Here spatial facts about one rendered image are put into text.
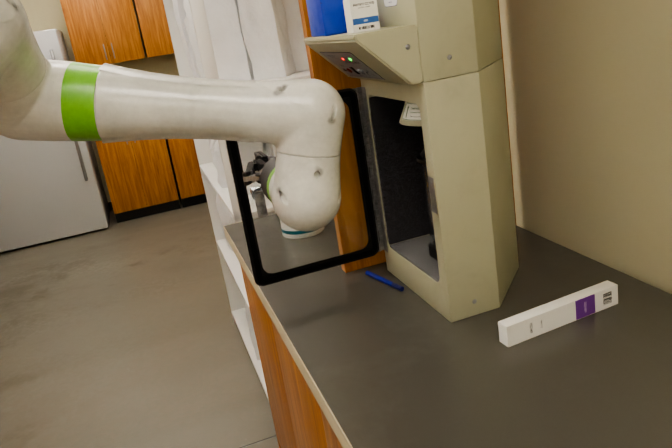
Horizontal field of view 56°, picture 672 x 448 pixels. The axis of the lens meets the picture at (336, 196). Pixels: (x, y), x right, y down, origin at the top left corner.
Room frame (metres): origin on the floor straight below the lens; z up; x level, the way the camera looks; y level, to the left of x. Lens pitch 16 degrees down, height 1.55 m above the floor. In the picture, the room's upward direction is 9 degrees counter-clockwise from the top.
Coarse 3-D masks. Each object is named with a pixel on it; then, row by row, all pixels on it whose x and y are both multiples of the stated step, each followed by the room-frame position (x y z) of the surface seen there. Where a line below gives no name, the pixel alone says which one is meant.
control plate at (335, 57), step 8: (328, 56) 1.33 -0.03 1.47; (336, 56) 1.28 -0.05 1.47; (344, 56) 1.23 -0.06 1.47; (352, 56) 1.18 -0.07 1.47; (336, 64) 1.35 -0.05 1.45; (344, 64) 1.30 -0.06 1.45; (352, 64) 1.25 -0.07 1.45; (360, 64) 1.20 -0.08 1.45; (352, 72) 1.32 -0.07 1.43; (360, 72) 1.27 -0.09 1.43; (368, 72) 1.22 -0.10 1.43
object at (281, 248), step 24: (240, 144) 1.32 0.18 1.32; (264, 144) 1.33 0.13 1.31; (360, 192) 1.39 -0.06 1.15; (264, 216) 1.32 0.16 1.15; (336, 216) 1.37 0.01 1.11; (360, 216) 1.38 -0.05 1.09; (264, 240) 1.32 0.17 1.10; (288, 240) 1.33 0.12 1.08; (312, 240) 1.35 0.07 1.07; (336, 240) 1.36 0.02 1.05; (360, 240) 1.38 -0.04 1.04; (264, 264) 1.32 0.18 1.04; (288, 264) 1.33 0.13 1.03
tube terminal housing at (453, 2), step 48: (432, 0) 1.11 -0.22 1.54; (480, 0) 1.18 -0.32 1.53; (432, 48) 1.11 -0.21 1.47; (480, 48) 1.16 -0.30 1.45; (384, 96) 1.28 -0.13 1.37; (432, 96) 1.11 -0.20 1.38; (480, 96) 1.13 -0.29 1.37; (432, 144) 1.10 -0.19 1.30; (480, 144) 1.13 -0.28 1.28; (480, 192) 1.13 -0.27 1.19; (480, 240) 1.12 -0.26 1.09; (432, 288) 1.17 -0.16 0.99; (480, 288) 1.12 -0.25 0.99
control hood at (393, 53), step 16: (368, 32) 1.08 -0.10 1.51; (384, 32) 1.09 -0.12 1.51; (400, 32) 1.09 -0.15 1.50; (416, 32) 1.10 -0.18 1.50; (320, 48) 1.31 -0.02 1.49; (336, 48) 1.22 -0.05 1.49; (352, 48) 1.13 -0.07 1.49; (368, 48) 1.08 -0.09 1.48; (384, 48) 1.08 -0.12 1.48; (400, 48) 1.09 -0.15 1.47; (416, 48) 1.10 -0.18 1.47; (368, 64) 1.16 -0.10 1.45; (384, 64) 1.09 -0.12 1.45; (400, 64) 1.09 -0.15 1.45; (416, 64) 1.10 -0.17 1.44; (384, 80) 1.20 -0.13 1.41; (400, 80) 1.11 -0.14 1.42; (416, 80) 1.10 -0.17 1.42
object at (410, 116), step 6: (408, 102) 1.25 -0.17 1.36; (408, 108) 1.24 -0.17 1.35; (414, 108) 1.22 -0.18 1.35; (402, 114) 1.26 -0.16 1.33; (408, 114) 1.23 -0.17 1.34; (414, 114) 1.22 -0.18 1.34; (402, 120) 1.25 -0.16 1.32; (408, 120) 1.23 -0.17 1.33; (414, 120) 1.21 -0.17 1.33; (420, 120) 1.20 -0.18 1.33
